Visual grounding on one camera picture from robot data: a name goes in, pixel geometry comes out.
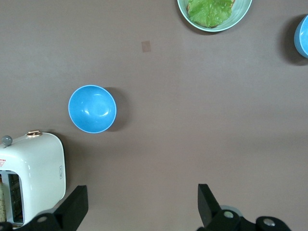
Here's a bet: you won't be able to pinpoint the brown toast slice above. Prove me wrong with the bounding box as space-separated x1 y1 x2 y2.
186 0 236 29

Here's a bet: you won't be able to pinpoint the blue bowl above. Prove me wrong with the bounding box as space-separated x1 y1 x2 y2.
68 84 117 134
294 14 308 59

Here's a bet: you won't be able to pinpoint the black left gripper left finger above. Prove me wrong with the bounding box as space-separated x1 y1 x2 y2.
24 184 89 231

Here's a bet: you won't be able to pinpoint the brown tape patch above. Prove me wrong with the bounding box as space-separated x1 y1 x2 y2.
141 40 152 53

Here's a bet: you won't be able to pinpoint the green lettuce leaf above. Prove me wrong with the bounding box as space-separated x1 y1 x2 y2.
187 0 233 27

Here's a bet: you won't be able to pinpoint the pale green plate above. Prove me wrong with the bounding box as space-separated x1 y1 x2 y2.
177 0 253 33

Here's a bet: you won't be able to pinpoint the white toaster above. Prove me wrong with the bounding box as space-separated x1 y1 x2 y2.
0 129 66 227

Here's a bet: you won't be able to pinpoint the bread slice in toaster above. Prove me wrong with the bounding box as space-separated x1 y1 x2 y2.
0 179 7 222

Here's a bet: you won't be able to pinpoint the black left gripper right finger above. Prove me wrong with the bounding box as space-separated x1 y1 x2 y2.
196 183 293 231

